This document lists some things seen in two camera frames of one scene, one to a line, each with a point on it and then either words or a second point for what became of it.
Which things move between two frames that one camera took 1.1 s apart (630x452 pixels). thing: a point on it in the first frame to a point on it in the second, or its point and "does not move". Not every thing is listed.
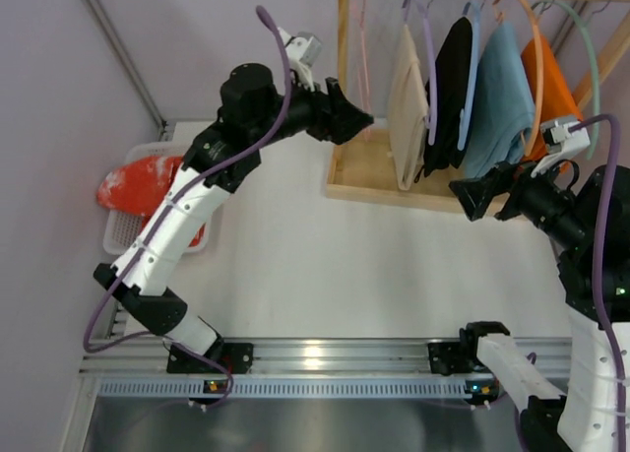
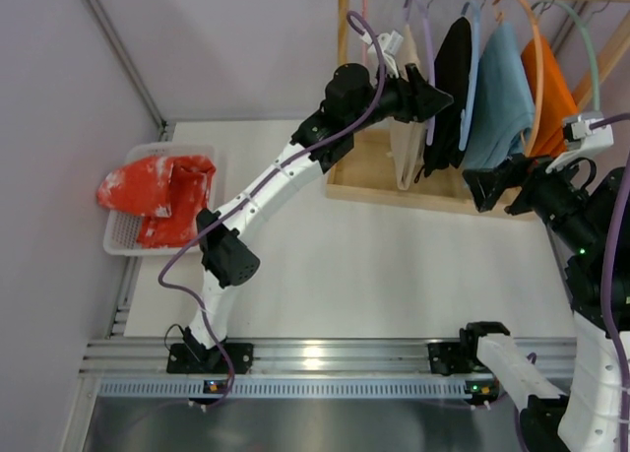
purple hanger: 430,65 does not move
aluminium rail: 546,356 does not move
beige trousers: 408,113 does not move
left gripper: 328,111 to 413,96
